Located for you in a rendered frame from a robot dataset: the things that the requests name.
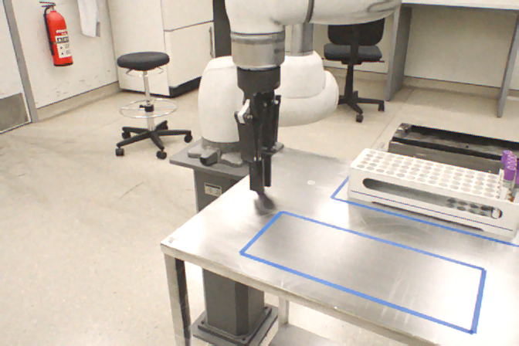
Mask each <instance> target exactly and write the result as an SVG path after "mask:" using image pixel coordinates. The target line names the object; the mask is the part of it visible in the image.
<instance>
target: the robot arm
mask: <svg viewBox="0 0 519 346"><path fill-rule="evenodd" d="M401 2H402V0H226V12H227V15H228V17H229V21H230V26H231V39H232V56H224V57H219V58H216V59H213V60H210V61H209V62H208V65H207V67H206V68H205V71H204V73H203V75H202V79H201V83H200V88H199V92H198V119H199V124H201V130H202V143H200V144H199V145H197V146H196V147H194V148H191V149H189V150H188V156H189V157H190V158H199V161H200V163H202V164H203V165H208V164H210V163H212V162H219V163H223V164H227V165H231V166H232V167H233V168H241V166H243V165H244V163H245V162H246V161H248V162H249V190H252V191H256V192H261V194H263V192H264V191H265V187H271V186H272V155H271V153H275V152H276V149H274V148H273V146H274V147H276V144H277V132H278V127H299V125H305V124H312V123H314V122H317V121H319V120H323V119H325V118H327V117H329V116H330V115H331V114H332V113H333V112H334V110H335V108H336V106H337V103H338V100H339V89H338V85H337V84H336V82H335V78H334V77H333V76H332V74H331V73H330V72H328V71H324V69H323V65H322V59H321V58H320V57H319V56H318V54H317V53H316V52H315V51H314V26H315V23H320V24H331V25H353V24H360V23H366V22H374V21H376V20H379V19H383V18H385V17H387V16H389V15H391V14H392V13H393V12H394V11H395V10H396V9H397V8H398V7H399V6H400V5H401Z"/></svg>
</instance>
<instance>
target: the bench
mask: <svg viewBox="0 0 519 346"><path fill-rule="evenodd" d="M412 8H444V10H460V11H476V12H491V13H507V14H517V20H516V23H515V27H514V33H513V36H512V40H511V45H510V48H509V52H508V55H507V65H506V68H505V72H504V78H503V81H502V85H501V88H500V94H499V97H498V105H497V117H502V114H503V111H504V105H505V101H506V98H507V92H508V89H509V86H510V82H511V77H512V73H513V70H514V64H515V61H516V58H517V49H518V46H519V1H503V0H464V1H458V0H402V2H401V5H400V6H399V7H398V8H397V9H396V10H395V14H394V21H393V27H392V40H391V46H390V53H389V60H388V72H387V79H386V85H385V98H384V100H387V101H389V100H390V99H391V98H392V96H393V95H394V94H395V93H396V91H397V90H398V89H399V88H400V86H401V85H402V81H403V75H404V69H405V58H406V52H407V45H408V40H409V30H410V23H411V17H412ZM212 10H213V20H212V21H208V22H213V25H214V41H215V58H219V57H224V56H232V39H231V26H230V21H229V17H228V15H227V12H226V0H212Z"/></svg>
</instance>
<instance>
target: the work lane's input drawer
mask: <svg viewBox="0 0 519 346"><path fill-rule="evenodd" d="M466 144H469V145H470V146H469V147H465V145H466ZM384 146H385V142H381V143H380V144H379V145H378V146H377V148H376V149H375V150H377V151H381V152H385V153H389V154H397V155H401V156H406V157H410V158H418V159H422V160H426V161H433V162H437V163H442V165H450V166H454V167H458V168H466V169H470V170H474V171H482V172H486V173H490V174H494V175H500V169H501V165H502V162H501V159H502V156H503V153H504V151H511V152H512V153H513V154H514V155H516V156H517V162H518V161H519V142H516V141H511V140H507V139H500V138H495V137H486V136H481V135H475V134H465V133H460V132H455V131H450V130H446V129H439V128H434V127H425V126H419V125H414V124H404V123H402V124H400V125H399V126H398V128H397V129H396V131H395V132H394V134H393V135H392V137H391V139H390V140H389V142H388V149H385V148H383V147H384Z"/></svg>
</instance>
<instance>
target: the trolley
mask: <svg viewBox="0 0 519 346"><path fill-rule="evenodd" d="M353 162H354V161H349V160H345V159H342V158H335V157H331V156H327V155H323V154H315V152H312V151H304V150H301V149H296V148H289V147H284V148H282V149H280V150H279V151H278V152H277V153H276V154H275V155H274V156H272V186H271V187H265V191H264V194H262V195H258V194H257V192H256V191H252V190H249V175H247V176H246V177H245V178H243V179H241V181H240V182H238V183H237V184H236V185H234V186H233V187H231V188H230V190H227V191H226V192H224V194H223V195H221V196H220V197H219V198H217V199H216V200H215V201H213V202H212V203H210V204H209V205H208V206H206V208H205V209H203V210H202V211H201V212H199V213H198V214H197V215H195V216H194V217H192V218H191V219H189V221H188V222H187V223H185V224H184V225H183V226H181V227H180V228H178V229H177V230H176V231H174V232H173V233H171V234H170V235H169V236H168V237H167V238H166V239H164V240H163V241H162V242H161V243H160V245H161V252H162V253H163V254H164V259H165V272H166V277H167V284H168V290H169V297H170V303H171V315H172V322H173V328H174V335H175V342H176V346H194V338H192V322H191V315H190V306H189V298H188V284H187V275H186V267H185V261H187V262H189V263H191V264H193V265H195V266H199V267H201V268H204V269H206V270H210V271H212V272H215V273H218V274H221V275H223V276H225V277H226V278H229V279H232V280H235V281H238V282H240V283H244V284H246V285H249V286H251V287H255V288H257V289H260V290H263V292H266V293H270V294H272V295H274V296H277V297H278V331H277V332H276V334H275V335H274V337H273V339H272V340H271V342H270V343H268V345H267V346H345V345H343V344H340V343H338V342H336V341H332V340H331V339H327V338H324V337H322V336H320V335H318V334H315V333H312V332H309V331H306V330H304V329H302V328H300V327H298V326H296V325H294V324H291V323H289V309H290V301H291V302H293V303H295V304H299V305H302V306H305V307H308V308H310V309H313V310H315V311H316V312H319V313H321V314H325V315H327V316H330V317H333V318H336V319H338V320H340V321H344V322H347V323H349V324H353V325H354V326H357V327H361V328H364V329H365V330H368V331H371V332H374V333H376V334H380V335H382V336H385V337H387V338H391V339H392V340H395V341H398V342H402V343H403V344H407V345H409V346H519V228H518V231H517V236H516V238H509V237H506V236H500V235H497V234H493V233H490V232H484V231H483V229H480V228H477V227H473V226H468V225H464V224H461V223H458V222H452V221H449V220H445V219H440V218H436V217H432V216H429V215H423V214H420V213H416V212H410V211H407V210H404V209H401V208H397V207H394V206H390V205H385V204H382V203H377V202H367V201H363V200H360V199H356V198H351V197H348V196H347V190H348V174H350V171H349V165H351V164H352V163H353Z"/></svg>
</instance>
